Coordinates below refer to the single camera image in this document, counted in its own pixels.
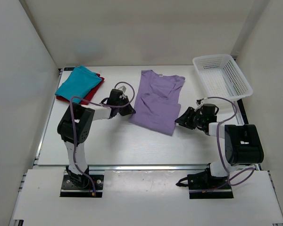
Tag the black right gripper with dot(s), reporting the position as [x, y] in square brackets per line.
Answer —
[186, 119]

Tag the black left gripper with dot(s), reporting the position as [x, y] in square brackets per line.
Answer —
[129, 109]

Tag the lilac t shirt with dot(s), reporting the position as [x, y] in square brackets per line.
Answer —
[157, 102]

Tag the red t shirt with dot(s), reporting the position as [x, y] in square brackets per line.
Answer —
[91, 93]

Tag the teal t shirt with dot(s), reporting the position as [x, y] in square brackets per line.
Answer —
[80, 83]

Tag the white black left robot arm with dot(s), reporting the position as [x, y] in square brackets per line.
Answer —
[75, 126]

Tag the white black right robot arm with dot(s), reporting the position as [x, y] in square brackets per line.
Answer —
[239, 149]

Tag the white plastic basket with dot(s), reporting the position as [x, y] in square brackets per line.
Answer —
[220, 76]

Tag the blue label sticker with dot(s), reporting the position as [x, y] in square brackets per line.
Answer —
[68, 68]

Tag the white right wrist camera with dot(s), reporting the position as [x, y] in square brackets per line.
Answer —
[199, 101]

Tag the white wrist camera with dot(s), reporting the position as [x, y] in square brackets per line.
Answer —
[122, 88]
[199, 101]

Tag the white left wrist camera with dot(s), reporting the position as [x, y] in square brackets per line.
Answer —
[122, 88]

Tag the aluminium table rail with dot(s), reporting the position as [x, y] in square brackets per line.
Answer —
[149, 167]

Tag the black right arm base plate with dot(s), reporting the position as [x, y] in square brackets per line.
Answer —
[203, 185]

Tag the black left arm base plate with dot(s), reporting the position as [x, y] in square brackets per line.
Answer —
[70, 188]

